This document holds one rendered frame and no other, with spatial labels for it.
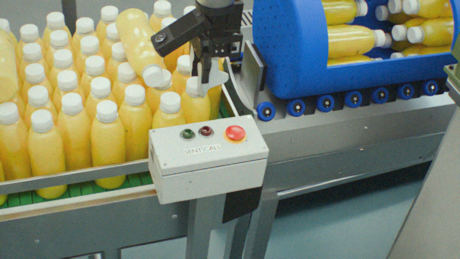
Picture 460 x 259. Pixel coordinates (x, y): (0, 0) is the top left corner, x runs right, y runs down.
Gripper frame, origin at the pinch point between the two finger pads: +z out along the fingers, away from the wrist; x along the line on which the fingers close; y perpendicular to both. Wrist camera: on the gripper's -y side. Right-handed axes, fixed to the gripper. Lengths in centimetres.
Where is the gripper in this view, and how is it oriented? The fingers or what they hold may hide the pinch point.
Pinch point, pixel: (196, 85)
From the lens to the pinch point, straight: 126.4
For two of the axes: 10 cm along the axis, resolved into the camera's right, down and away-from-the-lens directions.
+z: -1.0, 7.2, 6.9
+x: -3.1, -6.8, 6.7
